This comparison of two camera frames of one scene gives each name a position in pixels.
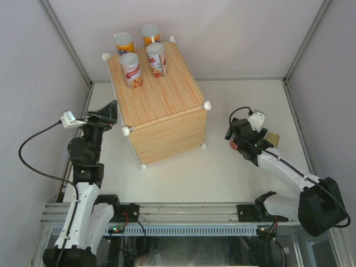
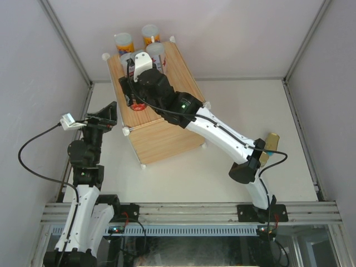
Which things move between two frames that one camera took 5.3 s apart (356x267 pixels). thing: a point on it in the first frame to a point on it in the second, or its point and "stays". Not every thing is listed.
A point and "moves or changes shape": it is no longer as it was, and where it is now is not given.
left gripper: [107, 117] stays
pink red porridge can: [130, 64] stays
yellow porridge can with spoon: [150, 34] stays
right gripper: [261, 134] to [128, 91]
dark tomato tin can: [233, 145] moves or changes shape
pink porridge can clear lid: [156, 54] stays
